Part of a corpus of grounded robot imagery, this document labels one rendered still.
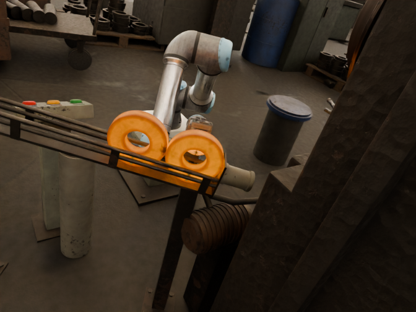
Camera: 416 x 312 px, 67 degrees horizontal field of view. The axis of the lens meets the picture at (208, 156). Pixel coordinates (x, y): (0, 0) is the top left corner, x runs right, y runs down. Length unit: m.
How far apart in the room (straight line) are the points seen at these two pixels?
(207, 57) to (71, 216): 0.77
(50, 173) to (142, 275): 0.55
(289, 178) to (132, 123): 0.41
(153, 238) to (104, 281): 0.30
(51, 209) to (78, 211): 0.24
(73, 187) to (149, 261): 0.50
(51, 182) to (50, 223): 0.22
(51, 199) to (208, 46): 0.87
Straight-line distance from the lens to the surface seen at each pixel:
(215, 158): 0.83
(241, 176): 0.86
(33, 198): 1.74
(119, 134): 0.83
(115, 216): 1.63
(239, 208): 1.01
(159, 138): 0.81
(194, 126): 0.92
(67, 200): 1.24
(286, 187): 0.56
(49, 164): 1.34
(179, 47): 1.20
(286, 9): 4.47
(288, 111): 2.13
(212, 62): 1.22
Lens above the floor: 1.17
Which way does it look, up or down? 33 degrees down
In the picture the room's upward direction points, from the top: 16 degrees clockwise
